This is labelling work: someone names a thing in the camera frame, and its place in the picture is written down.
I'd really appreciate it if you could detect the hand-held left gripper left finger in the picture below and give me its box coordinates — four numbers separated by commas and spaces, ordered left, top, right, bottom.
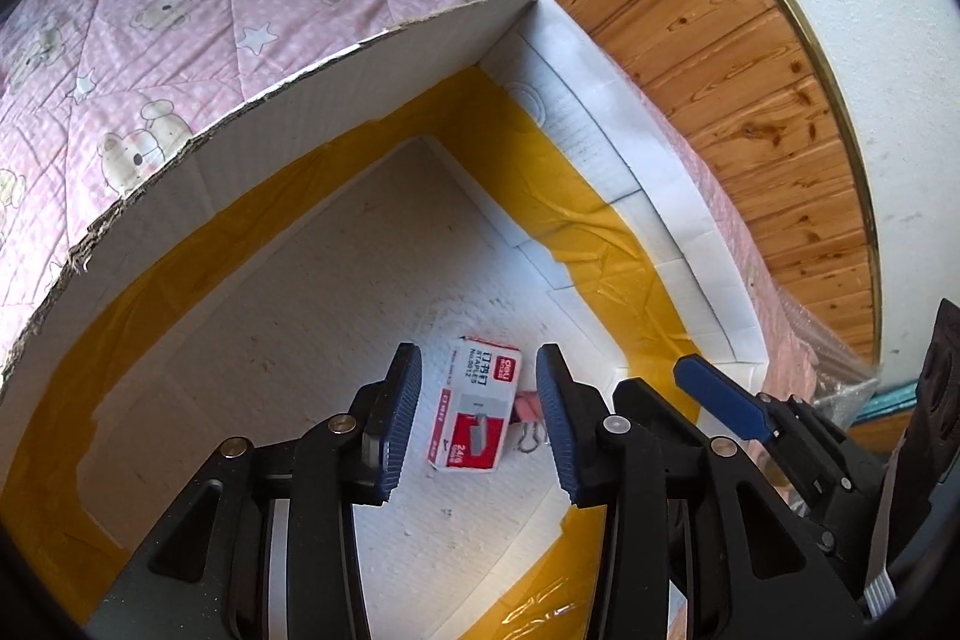
86, 342, 425, 640

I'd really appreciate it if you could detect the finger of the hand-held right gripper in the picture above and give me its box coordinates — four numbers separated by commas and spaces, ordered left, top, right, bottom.
673, 355, 830, 461
613, 376, 712, 455

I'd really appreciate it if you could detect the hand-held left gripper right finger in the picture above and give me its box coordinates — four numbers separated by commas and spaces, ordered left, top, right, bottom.
534, 342, 863, 640

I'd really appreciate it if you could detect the red and white staples box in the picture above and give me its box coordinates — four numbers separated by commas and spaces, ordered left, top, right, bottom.
427, 334, 526, 472

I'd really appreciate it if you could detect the white cardboard box container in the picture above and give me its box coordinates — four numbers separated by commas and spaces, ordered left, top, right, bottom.
0, 0, 770, 640

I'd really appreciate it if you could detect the teal plastic item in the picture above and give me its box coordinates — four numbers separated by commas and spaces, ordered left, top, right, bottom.
855, 383, 920, 422

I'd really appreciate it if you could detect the clear bubble wrap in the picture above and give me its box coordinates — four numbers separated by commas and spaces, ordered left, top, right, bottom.
780, 295, 878, 432

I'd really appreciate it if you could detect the grey ribbon cable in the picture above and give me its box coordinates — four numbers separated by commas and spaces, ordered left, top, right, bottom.
862, 460, 902, 620

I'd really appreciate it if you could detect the wooden wall panelling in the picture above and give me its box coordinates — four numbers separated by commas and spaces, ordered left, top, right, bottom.
371, 0, 917, 453

